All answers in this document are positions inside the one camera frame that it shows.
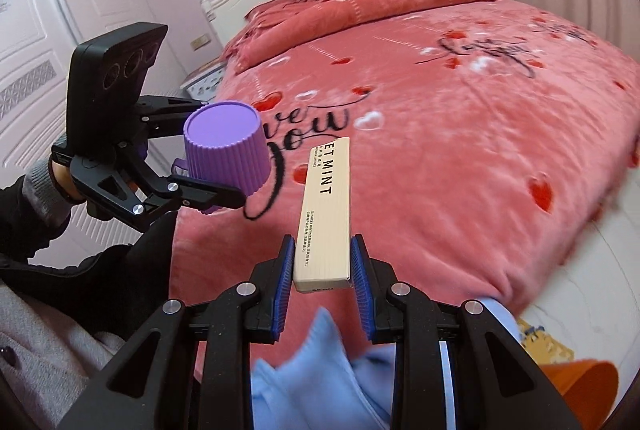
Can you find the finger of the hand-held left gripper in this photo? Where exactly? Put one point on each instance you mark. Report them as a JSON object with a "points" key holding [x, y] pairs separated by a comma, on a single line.
{"points": [[165, 109], [210, 196]]}

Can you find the white nightstand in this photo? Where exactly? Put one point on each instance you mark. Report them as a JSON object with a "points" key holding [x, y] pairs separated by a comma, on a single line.
{"points": [[205, 79]]}

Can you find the purple ribbed cup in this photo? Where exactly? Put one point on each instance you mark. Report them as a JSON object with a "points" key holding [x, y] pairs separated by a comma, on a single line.
{"points": [[225, 149]]}

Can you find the beige mint box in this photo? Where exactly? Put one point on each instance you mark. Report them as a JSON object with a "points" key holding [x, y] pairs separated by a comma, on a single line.
{"points": [[322, 220]]}

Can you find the light blue garment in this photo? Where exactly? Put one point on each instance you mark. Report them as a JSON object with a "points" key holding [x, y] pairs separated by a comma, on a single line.
{"points": [[310, 385]]}

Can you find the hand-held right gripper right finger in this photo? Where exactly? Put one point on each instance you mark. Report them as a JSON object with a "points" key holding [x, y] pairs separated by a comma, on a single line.
{"points": [[361, 290]]}

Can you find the person's grey coat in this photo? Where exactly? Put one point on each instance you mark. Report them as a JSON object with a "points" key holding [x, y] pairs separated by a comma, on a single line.
{"points": [[40, 360]]}

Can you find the person's left forearm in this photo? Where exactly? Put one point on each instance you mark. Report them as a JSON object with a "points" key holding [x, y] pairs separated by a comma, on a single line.
{"points": [[35, 195]]}

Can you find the pink heart print blanket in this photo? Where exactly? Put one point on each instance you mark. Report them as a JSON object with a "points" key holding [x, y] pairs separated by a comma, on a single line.
{"points": [[450, 159]]}

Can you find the red cup gold interior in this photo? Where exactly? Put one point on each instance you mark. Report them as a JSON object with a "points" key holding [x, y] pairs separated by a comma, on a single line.
{"points": [[585, 390]]}

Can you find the wall socket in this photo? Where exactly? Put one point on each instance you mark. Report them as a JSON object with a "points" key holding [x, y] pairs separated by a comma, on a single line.
{"points": [[201, 42]]}

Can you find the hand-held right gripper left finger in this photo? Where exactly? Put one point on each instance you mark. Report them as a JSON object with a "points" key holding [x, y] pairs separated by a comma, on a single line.
{"points": [[285, 290]]}

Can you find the folded red quilt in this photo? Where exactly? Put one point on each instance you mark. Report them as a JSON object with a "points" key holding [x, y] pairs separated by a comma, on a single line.
{"points": [[400, 4]]}

